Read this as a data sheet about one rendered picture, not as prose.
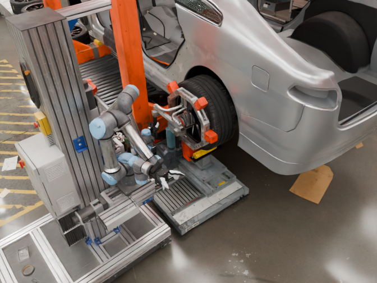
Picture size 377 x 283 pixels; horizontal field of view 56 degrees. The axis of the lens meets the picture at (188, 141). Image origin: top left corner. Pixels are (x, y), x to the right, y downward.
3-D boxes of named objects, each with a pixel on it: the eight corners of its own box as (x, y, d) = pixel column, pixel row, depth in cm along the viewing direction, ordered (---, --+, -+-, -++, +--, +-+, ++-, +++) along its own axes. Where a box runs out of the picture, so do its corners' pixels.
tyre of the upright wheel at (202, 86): (235, 85, 286) (188, 65, 333) (213, 95, 275) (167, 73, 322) (238, 151, 322) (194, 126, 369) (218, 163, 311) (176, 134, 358)
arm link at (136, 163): (137, 161, 226) (135, 152, 221) (150, 168, 221) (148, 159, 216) (128, 169, 221) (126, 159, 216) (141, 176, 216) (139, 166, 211)
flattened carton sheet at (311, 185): (336, 171, 378) (337, 169, 376) (317, 205, 344) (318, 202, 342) (309, 161, 391) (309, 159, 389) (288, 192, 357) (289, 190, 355)
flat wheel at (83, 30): (97, 38, 601) (95, 24, 586) (79, 55, 552) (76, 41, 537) (62, 35, 615) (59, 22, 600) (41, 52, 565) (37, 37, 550)
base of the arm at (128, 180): (127, 189, 256) (125, 179, 249) (116, 178, 265) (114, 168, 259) (145, 179, 263) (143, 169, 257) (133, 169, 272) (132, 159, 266)
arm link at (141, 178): (153, 177, 231) (152, 164, 224) (142, 187, 224) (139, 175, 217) (144, 172, 234) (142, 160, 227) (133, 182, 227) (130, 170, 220)
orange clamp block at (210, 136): (211, 135, 302) (217, 140, 296) (203, 138, 298) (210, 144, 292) (211, 128, 297) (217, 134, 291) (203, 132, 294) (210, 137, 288)
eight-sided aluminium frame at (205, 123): (209, 156, 316) (210, 106, 281) (203, 160, 313) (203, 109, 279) (175, 127, 350) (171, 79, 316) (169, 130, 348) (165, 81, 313)
